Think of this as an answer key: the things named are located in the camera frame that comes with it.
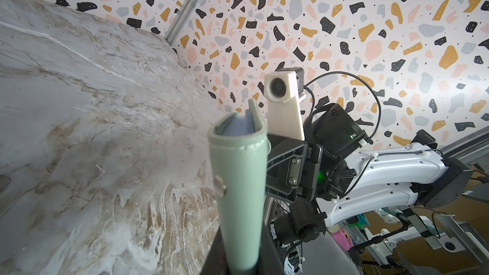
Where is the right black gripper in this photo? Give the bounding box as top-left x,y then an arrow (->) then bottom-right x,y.
266,134 -> 346,203

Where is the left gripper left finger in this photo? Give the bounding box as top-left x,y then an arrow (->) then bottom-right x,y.
200,227 -> 229,275

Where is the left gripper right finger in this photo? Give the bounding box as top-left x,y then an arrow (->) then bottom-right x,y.
261,224 -> 285,275

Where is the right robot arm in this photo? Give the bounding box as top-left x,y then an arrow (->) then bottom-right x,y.
266,99 -> 472,244

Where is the right thin black cable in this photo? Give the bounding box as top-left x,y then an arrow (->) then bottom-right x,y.
303,71 -> 383,199

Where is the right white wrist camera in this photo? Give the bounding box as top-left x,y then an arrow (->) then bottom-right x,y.
264,67 -> 306,141

